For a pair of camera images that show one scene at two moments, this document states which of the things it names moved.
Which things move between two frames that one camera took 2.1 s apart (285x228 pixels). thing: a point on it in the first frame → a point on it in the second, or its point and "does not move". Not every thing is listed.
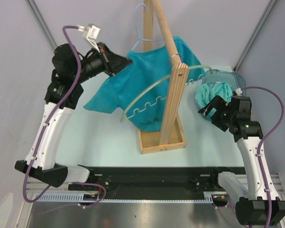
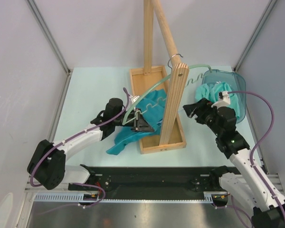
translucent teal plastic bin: [234, 80] does not move
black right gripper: [215, 120] → [200, 108]
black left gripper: [112, 63] → [139, 123]
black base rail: [140, 182] does not move
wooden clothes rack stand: [172, 134] does not move
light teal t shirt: [205, 92] does not move
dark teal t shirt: [139, 87] → [152, 108]
